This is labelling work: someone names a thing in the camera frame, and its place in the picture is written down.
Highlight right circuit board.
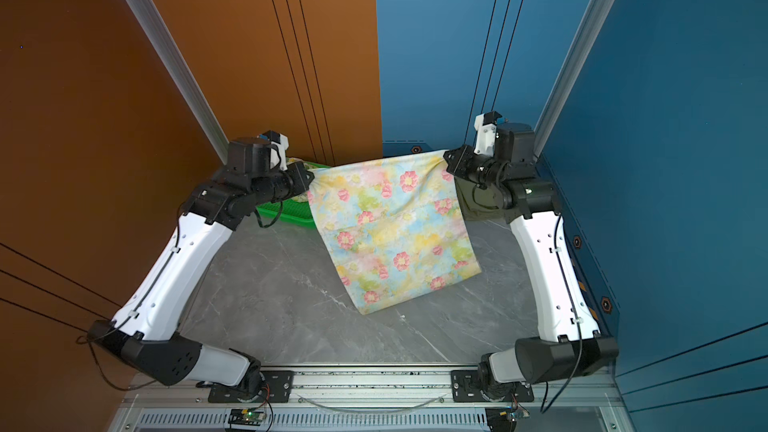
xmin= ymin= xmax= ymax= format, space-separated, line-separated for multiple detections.
xmin=485 ymin=408 xmax=530 ymax=432

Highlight left circuit board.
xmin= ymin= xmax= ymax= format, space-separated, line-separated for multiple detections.
xmin=226 ymin=408 xmax=270 ymax=431

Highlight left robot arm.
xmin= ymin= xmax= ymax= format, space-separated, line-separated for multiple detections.
xmin=79 ymin=131 xmax=314 ymax=397

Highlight olive green skirt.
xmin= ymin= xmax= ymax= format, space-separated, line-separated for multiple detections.
xmin=454 ymin=177 xmax=505 ymax=223

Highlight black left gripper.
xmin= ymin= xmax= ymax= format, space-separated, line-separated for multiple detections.
xmin=249 ymin=163 xmax=314 ymax=213

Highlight circuit board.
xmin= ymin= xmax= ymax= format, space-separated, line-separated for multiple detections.
xmin=226 ymin=408 xmax=270 ymax=431
xmin=485 ymin=408 xmax=530 ymax=432

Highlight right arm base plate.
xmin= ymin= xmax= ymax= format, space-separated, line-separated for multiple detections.
xmin=450 ymin=369 xmax=535 ymax=403

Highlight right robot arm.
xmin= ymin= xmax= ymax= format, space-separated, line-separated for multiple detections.
xmin=444 ymin=113 xmax=619 ymax=389

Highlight aluminium corner post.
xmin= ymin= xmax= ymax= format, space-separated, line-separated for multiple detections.
xmin=125 ymin=0 xmax=229 ymax=163
xmin=534 ymin=0 xmax=615 ymax=160

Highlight green plastic basket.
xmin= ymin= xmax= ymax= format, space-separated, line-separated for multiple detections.
xmin=257 ymin=190 xmax=315 ymax=228

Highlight pastel floral skirt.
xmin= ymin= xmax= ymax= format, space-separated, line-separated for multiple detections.
xmin=308 ymin=151 xmax=481 ymax=315

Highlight aluminium corner post right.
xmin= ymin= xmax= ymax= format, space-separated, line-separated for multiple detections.
xmin=534 ymin=0 xmax=615 ymax=160

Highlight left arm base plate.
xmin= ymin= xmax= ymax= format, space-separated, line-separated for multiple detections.
xmin=207 ymin=369 xmax=295 ymax=404

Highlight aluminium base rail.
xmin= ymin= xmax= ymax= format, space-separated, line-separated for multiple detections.
xmin=109 ymin=364 xmax=634 ymax=431

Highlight aluminium corner post left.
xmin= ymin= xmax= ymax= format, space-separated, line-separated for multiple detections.
xmin=125 ymin=0 xmax=229 ymax=163

